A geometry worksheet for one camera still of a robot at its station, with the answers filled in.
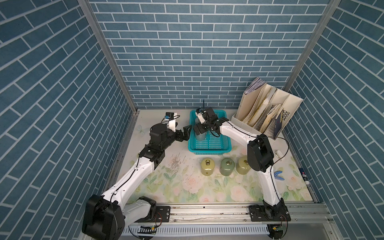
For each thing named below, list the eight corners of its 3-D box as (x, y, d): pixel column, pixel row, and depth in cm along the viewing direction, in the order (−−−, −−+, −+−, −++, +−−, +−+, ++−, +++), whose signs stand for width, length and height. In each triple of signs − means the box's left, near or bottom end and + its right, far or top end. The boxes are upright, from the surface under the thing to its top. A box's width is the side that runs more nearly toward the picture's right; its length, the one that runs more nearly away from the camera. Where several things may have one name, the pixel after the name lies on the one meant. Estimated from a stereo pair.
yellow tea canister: (201, 176, 88) (201, 170, 81) (201, 164, 92) (201, 157, 86) (213, 176, 88) (215, 170, 81) (213, 164, 93) (214, 157, 86)
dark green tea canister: (220, 176, 88) (222, 170, 81) (219, 163, 93) (220, 157, 86) (232, 176, 88) (235, 170, 81) (231, 163, 93) (233, 157, 86)
